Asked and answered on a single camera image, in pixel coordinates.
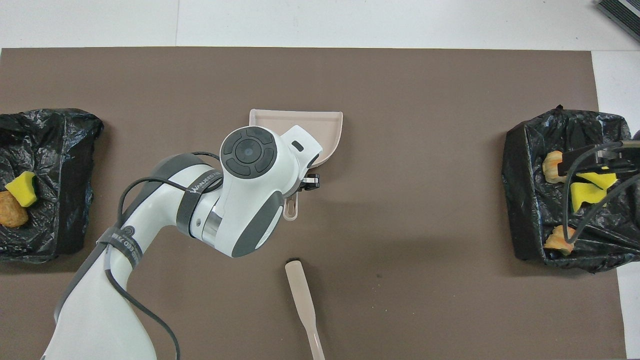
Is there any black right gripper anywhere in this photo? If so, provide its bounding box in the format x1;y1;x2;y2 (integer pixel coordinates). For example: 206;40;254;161
557;141;640;177

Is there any pale striped croissant toy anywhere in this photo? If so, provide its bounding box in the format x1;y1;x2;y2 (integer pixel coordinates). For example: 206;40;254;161
542;150;566;184

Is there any yellow sponge wedge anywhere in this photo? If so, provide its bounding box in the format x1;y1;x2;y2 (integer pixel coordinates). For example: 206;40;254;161
577;171;619;190

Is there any notched yellow sponge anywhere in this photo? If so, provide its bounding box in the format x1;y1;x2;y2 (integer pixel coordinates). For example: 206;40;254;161
570;182;609;214

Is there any beige plastic dustpan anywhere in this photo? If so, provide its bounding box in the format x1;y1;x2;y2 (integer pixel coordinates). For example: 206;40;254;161
249;108;345;221

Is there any orange striped croissant toy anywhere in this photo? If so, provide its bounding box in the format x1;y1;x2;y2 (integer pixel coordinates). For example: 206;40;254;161
543;225;577;256

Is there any beige hand brush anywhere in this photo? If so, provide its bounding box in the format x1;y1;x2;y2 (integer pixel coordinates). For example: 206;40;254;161
284;259;326;360

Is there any curved yellow sponge piece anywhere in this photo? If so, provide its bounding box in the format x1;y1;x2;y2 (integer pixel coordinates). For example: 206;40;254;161
5;171;39;208

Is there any brown peanut-shaped bread toy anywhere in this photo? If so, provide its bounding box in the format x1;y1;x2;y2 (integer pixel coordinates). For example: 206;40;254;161
0;190;29;229

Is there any bin with black bag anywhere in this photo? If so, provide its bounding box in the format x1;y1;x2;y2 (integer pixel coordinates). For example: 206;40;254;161
0;108;104;264
502;105;640;274

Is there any brown table mat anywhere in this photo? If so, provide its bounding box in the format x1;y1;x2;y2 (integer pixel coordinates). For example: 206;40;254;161
0;46;627;360

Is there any dark ribbed panel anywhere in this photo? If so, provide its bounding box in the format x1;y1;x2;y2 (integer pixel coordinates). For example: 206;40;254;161
596;0;640;43

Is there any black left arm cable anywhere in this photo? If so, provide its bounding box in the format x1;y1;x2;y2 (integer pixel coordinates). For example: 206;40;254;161
102;151;223;360

